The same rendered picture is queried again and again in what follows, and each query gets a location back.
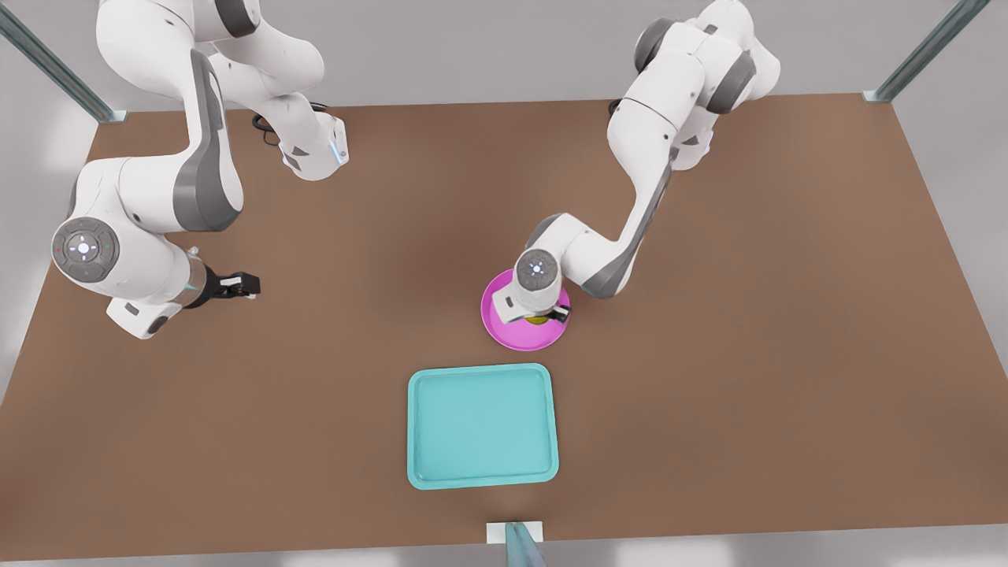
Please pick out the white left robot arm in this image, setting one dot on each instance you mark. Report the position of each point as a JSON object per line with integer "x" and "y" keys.
{"x": 654, "y": 134}

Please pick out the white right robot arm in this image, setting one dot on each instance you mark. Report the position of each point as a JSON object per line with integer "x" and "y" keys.
{"x": 142, "y": 197}

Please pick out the pink round plate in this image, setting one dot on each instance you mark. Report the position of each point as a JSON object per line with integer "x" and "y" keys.
{"x": 520, "y": 335}

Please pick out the teal rectangular tray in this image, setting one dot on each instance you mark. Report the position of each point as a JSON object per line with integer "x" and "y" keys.
{"x": 483, "y": 426}

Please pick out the silver frame post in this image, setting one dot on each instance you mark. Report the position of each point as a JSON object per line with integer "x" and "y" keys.
{"x": 55, "y": 63}
{"x": 929, "y": 47}
{"x": 520, "y": 545}

